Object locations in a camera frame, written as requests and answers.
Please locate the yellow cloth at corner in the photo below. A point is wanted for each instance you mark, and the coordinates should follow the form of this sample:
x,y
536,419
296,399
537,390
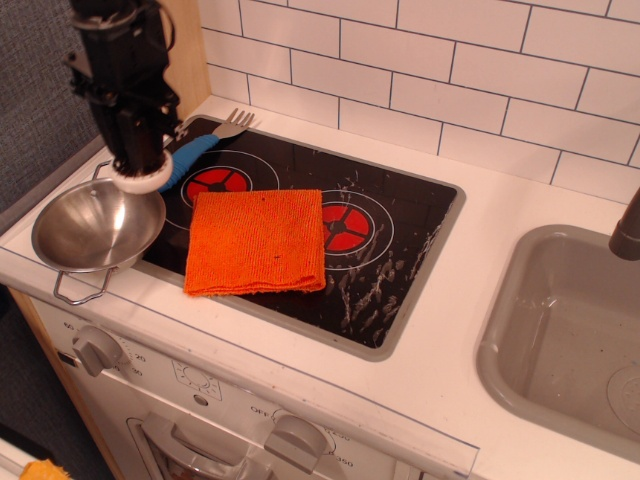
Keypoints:
x,y
43,470

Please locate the grey faucet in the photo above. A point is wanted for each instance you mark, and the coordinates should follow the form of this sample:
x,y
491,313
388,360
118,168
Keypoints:
x,y
625,239

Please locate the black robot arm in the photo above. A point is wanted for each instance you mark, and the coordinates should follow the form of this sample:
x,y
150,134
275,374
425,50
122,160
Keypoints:
x,y
112,10

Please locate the steel pot with handles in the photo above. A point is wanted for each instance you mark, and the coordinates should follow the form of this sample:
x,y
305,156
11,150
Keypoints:
x,y
96,227

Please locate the blue handled metal fork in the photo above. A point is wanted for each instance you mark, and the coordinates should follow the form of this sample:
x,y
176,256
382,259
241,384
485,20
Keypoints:
x,y
185,157

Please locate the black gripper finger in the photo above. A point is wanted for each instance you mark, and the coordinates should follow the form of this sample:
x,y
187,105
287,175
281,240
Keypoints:
x,y
113,125
143,132

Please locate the grey oven knob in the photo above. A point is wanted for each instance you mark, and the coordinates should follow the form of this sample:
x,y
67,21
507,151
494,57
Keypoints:
x,y
297,442

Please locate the grey toy sink basin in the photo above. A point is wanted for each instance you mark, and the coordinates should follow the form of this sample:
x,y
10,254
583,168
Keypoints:
x,y
561,347

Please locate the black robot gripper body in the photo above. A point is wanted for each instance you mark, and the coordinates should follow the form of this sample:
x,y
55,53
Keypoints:
x,y
122,65

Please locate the black toy stove top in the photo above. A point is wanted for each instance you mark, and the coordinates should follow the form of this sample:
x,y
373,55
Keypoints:
x,y
383,232

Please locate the orange cloth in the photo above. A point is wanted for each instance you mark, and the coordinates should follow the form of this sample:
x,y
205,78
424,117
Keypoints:
x,y
256,242

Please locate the grey timer knob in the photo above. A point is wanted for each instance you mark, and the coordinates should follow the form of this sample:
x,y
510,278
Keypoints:
x,y
96,350

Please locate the toy oven door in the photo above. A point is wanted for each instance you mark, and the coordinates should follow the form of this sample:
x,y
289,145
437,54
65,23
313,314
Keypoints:
x,y
194,449

